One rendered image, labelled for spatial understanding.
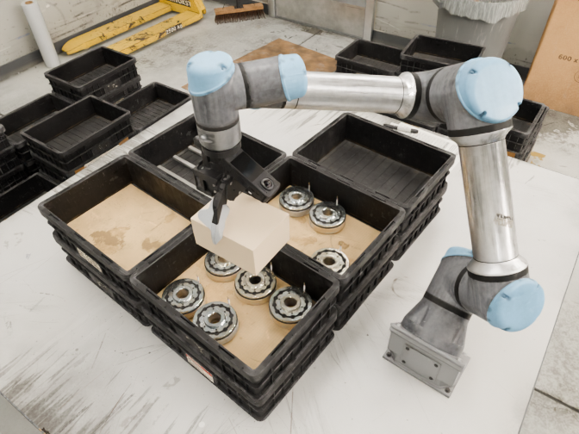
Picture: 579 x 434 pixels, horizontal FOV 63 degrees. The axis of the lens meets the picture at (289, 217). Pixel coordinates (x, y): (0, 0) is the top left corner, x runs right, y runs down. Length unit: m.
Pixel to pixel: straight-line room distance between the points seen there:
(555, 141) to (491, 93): 2.55
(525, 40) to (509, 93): 3.06
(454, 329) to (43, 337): 1.04
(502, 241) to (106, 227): 1.03
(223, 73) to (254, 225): 0.32
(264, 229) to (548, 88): 3.05
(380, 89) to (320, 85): 0.12
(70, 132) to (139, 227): 1.23
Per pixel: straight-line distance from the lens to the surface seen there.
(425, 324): 1.14
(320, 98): 0.95
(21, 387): 1.39
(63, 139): 2.54
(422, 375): 1.24
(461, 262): 1.14
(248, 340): 1.12
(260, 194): 0.85
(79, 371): 1.34
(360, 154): 1.61
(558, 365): 2.28
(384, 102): 1.00
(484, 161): 0.96
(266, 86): 0.79
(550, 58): 3.75
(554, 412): 2.17
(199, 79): 0.77
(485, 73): 0.93
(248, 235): 0.92
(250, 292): 1.16
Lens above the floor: 1.79
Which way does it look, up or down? 44 degrees down
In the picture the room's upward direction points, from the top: 2 degrees counter-clockwise
